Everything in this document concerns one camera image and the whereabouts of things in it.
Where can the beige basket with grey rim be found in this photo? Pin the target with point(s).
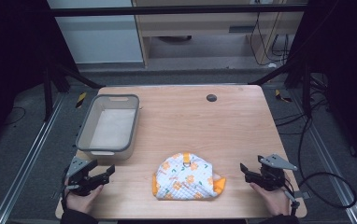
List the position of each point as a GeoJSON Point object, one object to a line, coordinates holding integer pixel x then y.
{"type": "Point", "coordinates": [112, 127]}

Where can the yellow black tape marker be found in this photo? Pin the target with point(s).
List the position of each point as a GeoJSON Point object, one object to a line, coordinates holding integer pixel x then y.
{"type": "Point", "coordinates": [282, 96]}
{"type": "Point", "coordinates": [81, 99]}

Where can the black horizontal bar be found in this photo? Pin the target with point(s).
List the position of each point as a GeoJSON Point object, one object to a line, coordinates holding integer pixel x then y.
{"type": "Point", "coordinates": [167, 10]}

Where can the person's right hand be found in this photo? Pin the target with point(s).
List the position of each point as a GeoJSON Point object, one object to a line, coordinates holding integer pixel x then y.
{"type": "Point", "coordinates": [276, 202]}

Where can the light wooden desk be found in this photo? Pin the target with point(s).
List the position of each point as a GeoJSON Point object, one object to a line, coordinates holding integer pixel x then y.
{"type": "Point", "coordinates": [198, 26]}

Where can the person's left hand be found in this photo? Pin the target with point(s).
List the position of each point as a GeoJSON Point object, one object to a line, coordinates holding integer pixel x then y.
{"type": "Point", "coordinates": [81, 202]}

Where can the black metal stand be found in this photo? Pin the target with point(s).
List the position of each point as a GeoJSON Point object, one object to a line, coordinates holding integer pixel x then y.
{"type": "Point", "coordinates": [306, 90]}
{"type": "Point", "coordinates": [47, 93]}

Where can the quilted floral orange cloth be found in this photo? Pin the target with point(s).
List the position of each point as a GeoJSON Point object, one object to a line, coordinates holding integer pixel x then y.
{"type": "Point", "coordinates": [182, 179]}

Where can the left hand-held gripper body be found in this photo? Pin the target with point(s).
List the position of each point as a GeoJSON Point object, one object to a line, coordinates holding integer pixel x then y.
{"type": "Point", "coordinates": [79, 183]}

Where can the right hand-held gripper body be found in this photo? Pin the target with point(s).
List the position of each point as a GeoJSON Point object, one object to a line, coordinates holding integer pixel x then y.
{"type": "Point", "coordinates": [273, 177]}

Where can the white cabinet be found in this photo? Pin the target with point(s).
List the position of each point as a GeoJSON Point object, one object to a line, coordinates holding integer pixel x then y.
{"type": "Point", "coordinates": [98, 37]}

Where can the dark curtain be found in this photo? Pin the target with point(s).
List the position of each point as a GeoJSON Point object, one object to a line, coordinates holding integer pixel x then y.
{"type": "Point", "coordinates": [8, 62]}
{"type": "Point", "coordinates": [348, 62]}

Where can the aluminium floor rail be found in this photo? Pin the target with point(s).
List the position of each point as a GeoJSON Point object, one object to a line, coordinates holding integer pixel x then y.
{"type": "Point", "coordinates": [326, 152]}
{"type": "Point", "coordinates": [27, 158]}

